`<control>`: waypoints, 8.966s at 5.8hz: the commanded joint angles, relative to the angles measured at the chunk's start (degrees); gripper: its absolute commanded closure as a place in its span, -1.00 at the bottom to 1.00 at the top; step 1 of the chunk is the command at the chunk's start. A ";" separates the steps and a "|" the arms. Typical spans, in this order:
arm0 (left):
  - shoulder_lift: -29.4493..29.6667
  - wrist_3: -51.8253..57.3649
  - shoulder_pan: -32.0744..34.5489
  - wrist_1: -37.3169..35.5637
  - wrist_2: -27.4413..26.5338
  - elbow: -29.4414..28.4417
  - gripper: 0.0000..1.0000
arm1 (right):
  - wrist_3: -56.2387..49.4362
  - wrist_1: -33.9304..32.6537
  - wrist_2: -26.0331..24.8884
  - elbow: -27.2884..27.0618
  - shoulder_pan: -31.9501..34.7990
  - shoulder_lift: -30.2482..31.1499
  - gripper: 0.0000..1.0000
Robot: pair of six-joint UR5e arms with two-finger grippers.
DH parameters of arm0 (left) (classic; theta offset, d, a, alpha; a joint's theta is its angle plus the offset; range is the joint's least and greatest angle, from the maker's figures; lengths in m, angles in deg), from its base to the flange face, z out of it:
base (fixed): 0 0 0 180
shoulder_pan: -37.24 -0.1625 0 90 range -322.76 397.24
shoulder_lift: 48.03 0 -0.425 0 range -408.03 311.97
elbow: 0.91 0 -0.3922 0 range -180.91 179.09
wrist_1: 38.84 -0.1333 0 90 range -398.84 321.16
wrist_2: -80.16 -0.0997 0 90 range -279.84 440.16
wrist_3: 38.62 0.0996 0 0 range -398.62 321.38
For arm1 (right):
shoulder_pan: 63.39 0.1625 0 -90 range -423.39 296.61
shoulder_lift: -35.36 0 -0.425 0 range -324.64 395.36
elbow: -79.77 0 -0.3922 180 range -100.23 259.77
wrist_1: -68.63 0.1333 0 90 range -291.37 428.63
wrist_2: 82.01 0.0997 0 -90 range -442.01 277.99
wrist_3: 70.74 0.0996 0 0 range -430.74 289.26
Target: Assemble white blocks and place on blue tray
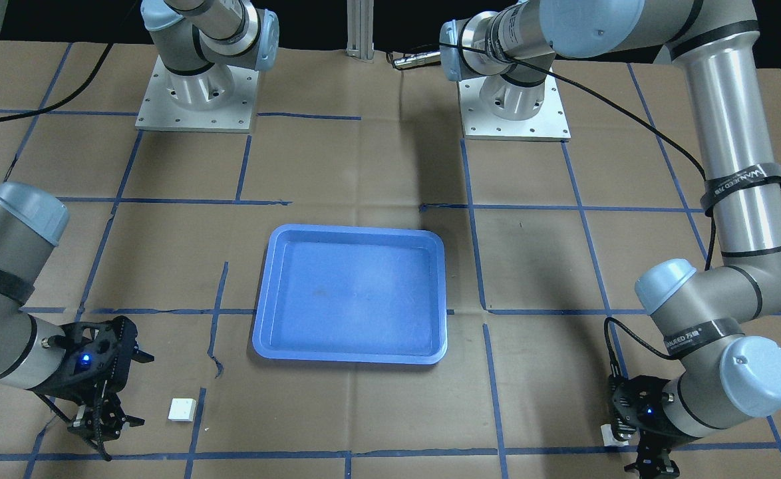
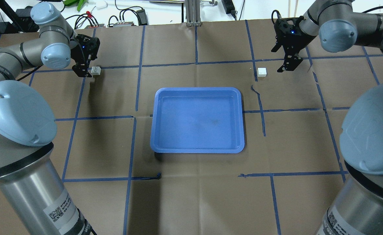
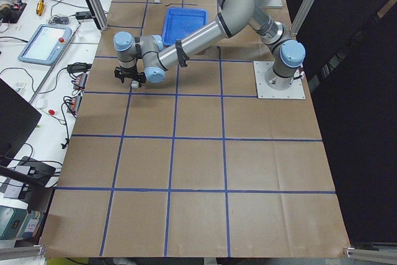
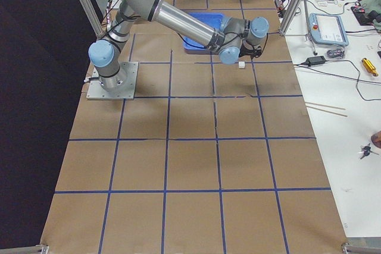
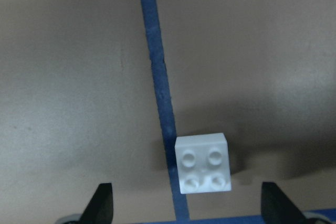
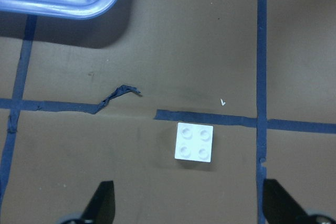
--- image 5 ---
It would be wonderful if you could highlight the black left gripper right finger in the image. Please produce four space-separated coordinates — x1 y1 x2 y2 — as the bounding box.
261 182 308 223

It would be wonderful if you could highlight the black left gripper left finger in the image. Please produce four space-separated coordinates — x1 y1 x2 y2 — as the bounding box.
78 183 113 224

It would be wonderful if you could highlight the white block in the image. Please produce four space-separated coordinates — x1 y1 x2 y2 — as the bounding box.
175 133 232 195

